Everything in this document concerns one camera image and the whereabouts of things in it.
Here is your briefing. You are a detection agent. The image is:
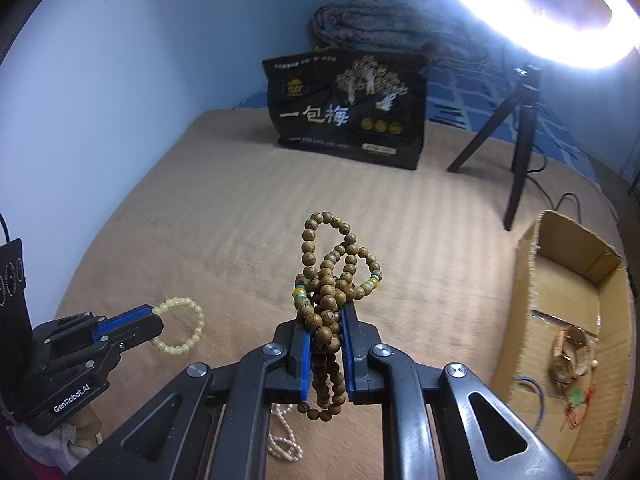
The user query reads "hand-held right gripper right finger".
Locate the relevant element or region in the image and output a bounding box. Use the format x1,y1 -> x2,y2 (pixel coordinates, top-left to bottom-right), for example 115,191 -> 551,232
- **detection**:
340,305 -> 581,480

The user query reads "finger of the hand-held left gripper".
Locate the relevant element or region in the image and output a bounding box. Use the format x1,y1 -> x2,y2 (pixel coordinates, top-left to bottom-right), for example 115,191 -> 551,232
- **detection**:
95,304 -> 165,357

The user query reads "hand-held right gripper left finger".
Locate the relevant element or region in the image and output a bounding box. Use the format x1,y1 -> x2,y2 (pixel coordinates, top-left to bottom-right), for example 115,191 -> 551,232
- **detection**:
67,317 -> 313,480

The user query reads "brown wooden bead necklace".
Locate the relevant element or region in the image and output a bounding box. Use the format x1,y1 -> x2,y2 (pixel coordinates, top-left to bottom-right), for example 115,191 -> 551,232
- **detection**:
292,211 -> 383,422

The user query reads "cream bead bracelet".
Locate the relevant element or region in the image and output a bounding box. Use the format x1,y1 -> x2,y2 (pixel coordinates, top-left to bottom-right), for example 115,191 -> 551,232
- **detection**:
150,296 -> 206,355

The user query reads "cardboard box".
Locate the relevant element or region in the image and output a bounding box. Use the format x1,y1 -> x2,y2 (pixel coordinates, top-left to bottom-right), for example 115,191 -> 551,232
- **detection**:
490,210 -> 638,478

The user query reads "thin metal bangle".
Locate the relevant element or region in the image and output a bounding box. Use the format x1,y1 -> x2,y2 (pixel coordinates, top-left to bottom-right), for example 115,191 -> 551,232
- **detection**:
515,376 -> 547,433

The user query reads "gold wrist watch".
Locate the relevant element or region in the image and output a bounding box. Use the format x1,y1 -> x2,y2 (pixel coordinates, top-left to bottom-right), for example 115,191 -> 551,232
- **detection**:
549,325 -> 598,386

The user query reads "green pendant with red cord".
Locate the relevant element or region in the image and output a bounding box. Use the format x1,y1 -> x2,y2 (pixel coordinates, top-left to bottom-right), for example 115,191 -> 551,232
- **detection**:
562,385 -> 598,430

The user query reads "black panel with round holes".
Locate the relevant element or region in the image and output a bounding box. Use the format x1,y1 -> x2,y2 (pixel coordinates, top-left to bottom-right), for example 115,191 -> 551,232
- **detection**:
0,237 -> 35,413

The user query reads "black printed snack bag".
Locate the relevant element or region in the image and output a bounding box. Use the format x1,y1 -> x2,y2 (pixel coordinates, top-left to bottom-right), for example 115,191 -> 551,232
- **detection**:
261,50 -> 429,172

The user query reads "blue patterned bedsheet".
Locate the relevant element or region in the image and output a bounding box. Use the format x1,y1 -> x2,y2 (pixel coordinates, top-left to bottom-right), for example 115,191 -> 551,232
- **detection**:
230,55 -> 626,181

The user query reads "black tripod stand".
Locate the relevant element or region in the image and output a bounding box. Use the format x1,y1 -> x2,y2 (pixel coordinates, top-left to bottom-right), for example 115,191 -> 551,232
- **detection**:
446,62 -> 546,231

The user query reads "folded patterned quilt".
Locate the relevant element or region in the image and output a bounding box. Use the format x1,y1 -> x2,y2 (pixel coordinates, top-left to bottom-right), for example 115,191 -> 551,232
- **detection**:
307,0 -> 481,61

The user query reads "white pearl necklace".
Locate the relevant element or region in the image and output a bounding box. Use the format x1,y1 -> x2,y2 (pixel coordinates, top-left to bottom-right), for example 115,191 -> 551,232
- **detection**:
266,402 -> 303,461

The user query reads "black power cable with switch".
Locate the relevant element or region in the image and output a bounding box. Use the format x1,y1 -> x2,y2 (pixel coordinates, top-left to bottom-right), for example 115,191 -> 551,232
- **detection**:
525,155 -> 621,221

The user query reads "white ring light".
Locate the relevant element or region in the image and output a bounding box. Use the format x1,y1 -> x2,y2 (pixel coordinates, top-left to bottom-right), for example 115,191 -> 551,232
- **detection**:
427,0 -> 640,72

